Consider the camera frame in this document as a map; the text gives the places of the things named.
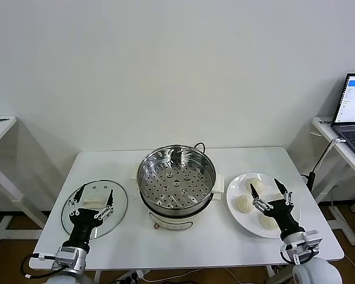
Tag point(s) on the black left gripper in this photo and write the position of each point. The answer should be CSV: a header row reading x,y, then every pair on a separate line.
x,y
81,225

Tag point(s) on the round white plate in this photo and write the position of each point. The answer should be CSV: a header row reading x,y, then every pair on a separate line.
x,y
236,220

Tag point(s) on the stainless steel perforated steamer basket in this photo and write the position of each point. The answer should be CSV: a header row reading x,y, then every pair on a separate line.
x,y
207,174

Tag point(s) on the white power strip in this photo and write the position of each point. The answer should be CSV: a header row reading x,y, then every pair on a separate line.
x,y
129,276

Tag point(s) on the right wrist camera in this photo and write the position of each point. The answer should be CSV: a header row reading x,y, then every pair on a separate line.
x,y
312,238

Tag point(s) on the white electric cooker base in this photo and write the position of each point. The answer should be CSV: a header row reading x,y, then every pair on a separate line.
x,y
220,183

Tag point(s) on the white side desk with laptop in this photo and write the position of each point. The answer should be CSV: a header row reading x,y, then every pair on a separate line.
x,y
343,154

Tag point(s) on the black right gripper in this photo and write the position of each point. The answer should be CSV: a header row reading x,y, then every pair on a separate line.
x,y
284,216

